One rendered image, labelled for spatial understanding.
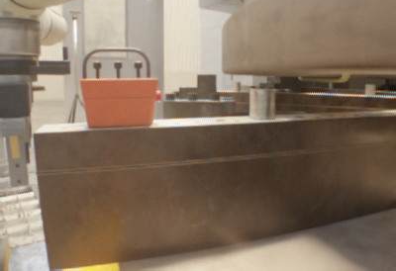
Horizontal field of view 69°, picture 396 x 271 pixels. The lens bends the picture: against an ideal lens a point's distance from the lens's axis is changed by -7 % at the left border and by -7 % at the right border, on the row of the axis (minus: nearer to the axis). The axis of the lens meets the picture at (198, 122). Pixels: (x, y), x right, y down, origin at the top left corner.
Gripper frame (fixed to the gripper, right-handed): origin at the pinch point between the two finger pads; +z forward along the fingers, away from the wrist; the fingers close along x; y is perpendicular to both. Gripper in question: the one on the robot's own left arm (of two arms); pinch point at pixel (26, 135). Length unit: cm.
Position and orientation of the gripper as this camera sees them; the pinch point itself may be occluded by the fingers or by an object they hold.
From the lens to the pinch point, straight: 85.4
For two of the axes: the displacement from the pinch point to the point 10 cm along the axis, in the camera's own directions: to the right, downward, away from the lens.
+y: 8.8, -0.7, 4.7
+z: 0.0, 9.9, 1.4
